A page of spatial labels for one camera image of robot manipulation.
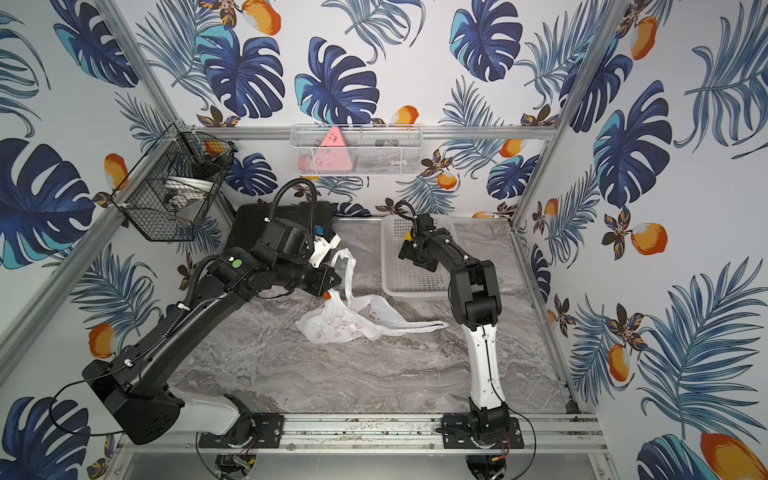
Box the white plastic bag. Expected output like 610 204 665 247
295 249 448 344

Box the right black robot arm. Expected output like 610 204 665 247
395 200 509 443

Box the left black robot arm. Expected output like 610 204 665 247
82 178 342 448

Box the white plastic basket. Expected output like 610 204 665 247
381 214 469 300

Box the black tool case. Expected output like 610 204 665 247
220 201 337 272

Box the pink triangle card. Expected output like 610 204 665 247
308 126 354 174

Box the clear wall shelf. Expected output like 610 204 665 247
290 124 423 176

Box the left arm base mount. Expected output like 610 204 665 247
196 413 285 450

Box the black wire basket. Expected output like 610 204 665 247
109 124 237 242

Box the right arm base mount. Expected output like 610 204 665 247
435 412 525 450

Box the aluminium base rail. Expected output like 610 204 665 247
115 413 608 456

